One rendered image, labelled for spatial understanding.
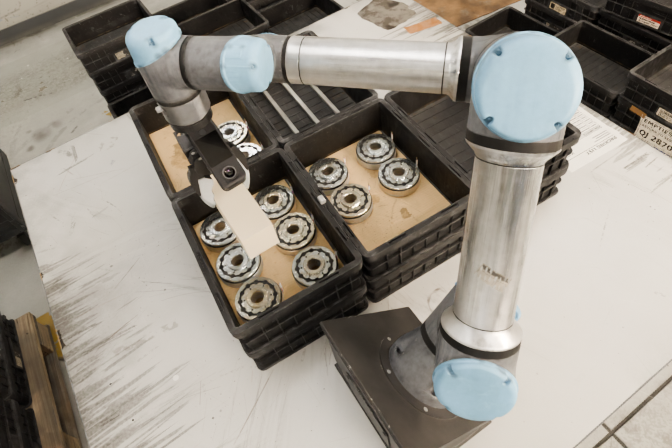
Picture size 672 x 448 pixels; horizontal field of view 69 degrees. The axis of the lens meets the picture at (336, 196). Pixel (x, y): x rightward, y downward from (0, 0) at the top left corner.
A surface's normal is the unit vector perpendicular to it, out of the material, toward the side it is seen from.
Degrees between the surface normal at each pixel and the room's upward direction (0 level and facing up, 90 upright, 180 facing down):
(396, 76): 77
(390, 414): 43
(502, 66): 50
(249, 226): 0
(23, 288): 0
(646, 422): 0
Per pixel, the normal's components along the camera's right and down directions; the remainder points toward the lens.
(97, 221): -0.12, -0.61
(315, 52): -0.21, -0.10
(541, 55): -0.24, 0.21
